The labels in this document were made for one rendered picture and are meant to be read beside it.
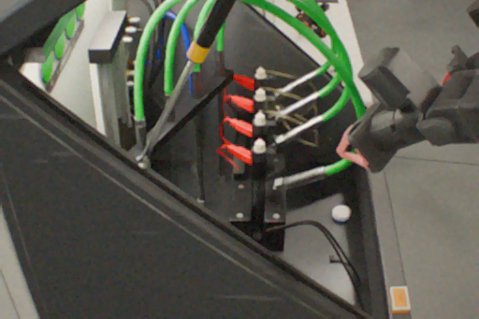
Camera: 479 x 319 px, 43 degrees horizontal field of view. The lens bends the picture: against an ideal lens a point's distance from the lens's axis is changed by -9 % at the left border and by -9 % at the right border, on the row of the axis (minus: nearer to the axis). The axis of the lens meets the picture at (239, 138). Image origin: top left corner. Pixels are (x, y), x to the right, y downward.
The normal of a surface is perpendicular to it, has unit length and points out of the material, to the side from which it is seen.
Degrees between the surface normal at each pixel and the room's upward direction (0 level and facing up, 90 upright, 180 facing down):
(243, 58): 90
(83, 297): 90
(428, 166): 0
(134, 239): 90
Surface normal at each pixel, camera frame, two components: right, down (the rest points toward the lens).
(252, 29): -0.04, 0.59
